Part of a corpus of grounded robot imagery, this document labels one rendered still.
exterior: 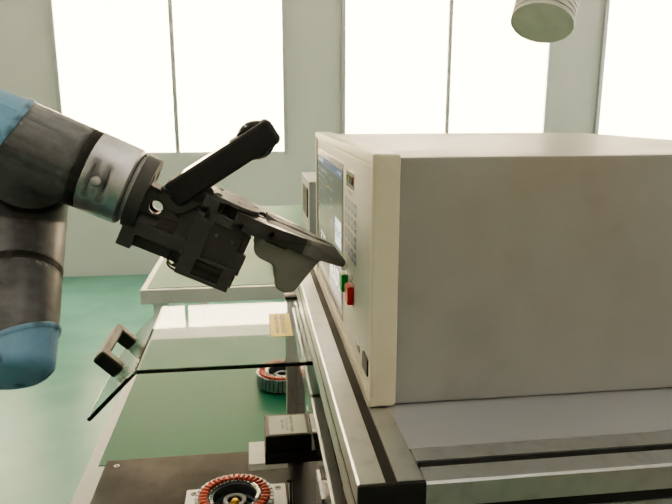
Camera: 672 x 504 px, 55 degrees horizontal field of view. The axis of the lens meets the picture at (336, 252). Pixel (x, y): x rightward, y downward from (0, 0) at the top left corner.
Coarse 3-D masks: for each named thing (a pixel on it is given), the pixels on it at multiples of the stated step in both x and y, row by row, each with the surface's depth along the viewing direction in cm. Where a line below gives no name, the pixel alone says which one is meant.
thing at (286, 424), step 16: (272, 416) 92; (288, 416) 92; (304, 416) 92; (272, 432) 88; (288, 432) 88; (304, 432) 88; (256, 448) 91; (272, 448) 87; (288, 448) 87; (304, 448) 88; (256, 464) 87; (272, 464) 88
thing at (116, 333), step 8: (120, 328) 87; (112, 336) 83; (120, 336) 87; (128, 336) 87; (104, 344) 81; (112, 344) 81; (120, 344) 88; (128, 344) 88; (104, 352) 78; (96, 360) 78; (104, 360) 78; (112, 360) 78; (120, 360) 80; (104, 368) 78; (112, 368) 78; (120, 368) 79; (112, 376) 79
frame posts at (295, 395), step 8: (288, 296) 104; (296, 296) 104; (288, 368) 107; (296, 368) 108; (288, 376) 107; (296, 376) 108; (288, 384) 107; (296, 384) 108; (288, 392) 108; (296, 392) 109; (304, 392) 108; (288, 400) 108; (296, 400) 109; (304, 400) 108; (288, 408) 108; (296, 408) 109; (304, 408) 109
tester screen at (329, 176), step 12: (324, 168) 81; (336, 168) 70; (324, 180) 82; (336, 180) 70; (324, 192) 82; (336, 192) 70; (324, 204) 82; (336, 204) 71; (324, 216) 83; (336, 216) 71; (324, 228) 83; (336, 300) 73
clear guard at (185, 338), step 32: (160, 320) 89; (192, 320) 89; (224, 320) 89; (256, 320) 89; (128, 352) 87; (160, 352) 77; (192, 352) 77; (224, 352) 77; (256, 352) 77; (288, 352) 77
